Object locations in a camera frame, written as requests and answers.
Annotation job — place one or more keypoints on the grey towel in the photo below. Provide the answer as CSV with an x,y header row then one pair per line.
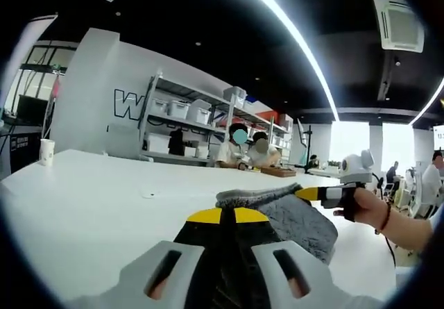
x,y
298,225

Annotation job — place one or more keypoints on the person's right hand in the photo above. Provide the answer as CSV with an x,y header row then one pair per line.
x,y
367,208

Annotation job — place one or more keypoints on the wooden tray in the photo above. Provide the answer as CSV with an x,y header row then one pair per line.
x,y
277,171

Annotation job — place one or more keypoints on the black tripod stand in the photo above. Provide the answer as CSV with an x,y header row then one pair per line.
x,y
308,149

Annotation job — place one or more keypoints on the white office chair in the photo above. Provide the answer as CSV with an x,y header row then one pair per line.
x,y
418,198

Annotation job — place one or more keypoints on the black ceiling track light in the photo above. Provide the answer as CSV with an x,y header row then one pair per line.
x,y
386,83

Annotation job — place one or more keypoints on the short ceiling light strip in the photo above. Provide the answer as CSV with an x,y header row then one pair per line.
x,y
426,104

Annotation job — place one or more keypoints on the grey metal shelf rack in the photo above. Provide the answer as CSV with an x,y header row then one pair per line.
x,y
163,156

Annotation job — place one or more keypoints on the long ceiling light strip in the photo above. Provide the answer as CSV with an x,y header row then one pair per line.
x,y
305,41

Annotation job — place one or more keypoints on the black bag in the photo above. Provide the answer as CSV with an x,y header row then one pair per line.
x,y
176,142

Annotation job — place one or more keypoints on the ceiling air conditioner unit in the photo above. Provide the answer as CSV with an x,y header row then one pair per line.
x,y
400,24

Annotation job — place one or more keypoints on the white paper cup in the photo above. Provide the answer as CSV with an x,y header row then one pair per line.
x,y
46,152

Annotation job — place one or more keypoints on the row of white storage bins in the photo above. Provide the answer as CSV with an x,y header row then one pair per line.
x,y
178,109

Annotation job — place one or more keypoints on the black monitor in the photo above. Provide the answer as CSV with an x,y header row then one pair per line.
x,y
33,111

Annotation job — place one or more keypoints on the pink flag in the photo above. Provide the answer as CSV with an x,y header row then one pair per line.
x,y
57,87

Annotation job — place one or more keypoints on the white wall sign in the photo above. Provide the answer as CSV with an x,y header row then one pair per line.
x,y
438,137

